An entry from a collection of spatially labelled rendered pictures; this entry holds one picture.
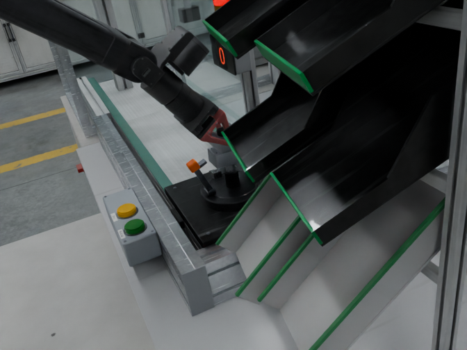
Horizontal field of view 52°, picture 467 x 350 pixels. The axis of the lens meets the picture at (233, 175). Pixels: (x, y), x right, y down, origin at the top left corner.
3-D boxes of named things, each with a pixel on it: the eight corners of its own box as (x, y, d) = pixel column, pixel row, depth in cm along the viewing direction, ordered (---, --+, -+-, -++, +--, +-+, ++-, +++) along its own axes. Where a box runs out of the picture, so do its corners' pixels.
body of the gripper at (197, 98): (200, 96, 94) (173, 71, 90) (222, 110, 86) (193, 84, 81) (179, 121, 94) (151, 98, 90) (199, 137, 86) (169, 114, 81)
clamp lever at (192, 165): (207, 194, 96) (187, 167, 92) (203, 189, 98) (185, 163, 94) (221, 182, 97) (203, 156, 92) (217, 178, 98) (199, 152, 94)
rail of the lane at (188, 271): (192, 317, 86) (180, 271, 81) (101, 144, 159) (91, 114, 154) (219, 305, 88) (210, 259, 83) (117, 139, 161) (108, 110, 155)
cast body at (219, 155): (217, 169, 93) (213, 136, 90) (208, 161, 97) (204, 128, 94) (254, 158, 96) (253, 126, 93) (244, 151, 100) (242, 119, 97)
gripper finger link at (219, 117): (233, 122, 96) (201, 94, 91) (249, 133, 91) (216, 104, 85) (211, 148, 97) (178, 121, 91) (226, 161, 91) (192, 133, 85)
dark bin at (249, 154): (254, 185, 60) (222, 143, 56) (229, 144, 71) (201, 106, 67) (442, 50, 58) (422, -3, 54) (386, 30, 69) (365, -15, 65)
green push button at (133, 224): (128, 240, 94) (126, 232, 93) (124, 230, 97) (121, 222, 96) (148, 233, 95) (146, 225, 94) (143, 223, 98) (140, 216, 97)
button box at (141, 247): (130, 268, 95) (121, 243, 92) (108, 217, 112) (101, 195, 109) (163, 255, 97) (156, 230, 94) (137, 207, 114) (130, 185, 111)
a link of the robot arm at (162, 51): (107, 51, 80) (128, 70, 75) (151, -2, 80) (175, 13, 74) (153, 89, 89) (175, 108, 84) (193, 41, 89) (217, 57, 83)
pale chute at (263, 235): (259, 305, 69) (235, 296, 67) (236, 252, 80) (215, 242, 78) (386, 153, 62) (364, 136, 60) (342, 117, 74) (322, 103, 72)
